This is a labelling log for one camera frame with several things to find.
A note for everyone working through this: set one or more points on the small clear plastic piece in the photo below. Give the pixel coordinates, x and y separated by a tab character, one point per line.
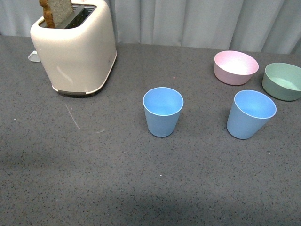
34	57

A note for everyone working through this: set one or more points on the cream white toaster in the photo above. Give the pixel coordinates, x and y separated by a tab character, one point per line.
79	54

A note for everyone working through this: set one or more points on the pink bowl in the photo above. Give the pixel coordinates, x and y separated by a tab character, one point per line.
234	67

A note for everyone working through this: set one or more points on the grey curtain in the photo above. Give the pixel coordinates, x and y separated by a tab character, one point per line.
272	26

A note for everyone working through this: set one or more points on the bread slice in toaster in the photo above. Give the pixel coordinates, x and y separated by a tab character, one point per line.
55	12

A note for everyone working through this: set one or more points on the green bowl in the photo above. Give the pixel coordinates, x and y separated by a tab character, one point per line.
282	81

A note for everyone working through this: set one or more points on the blue cup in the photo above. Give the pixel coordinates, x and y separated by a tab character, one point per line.
162	107
250	111

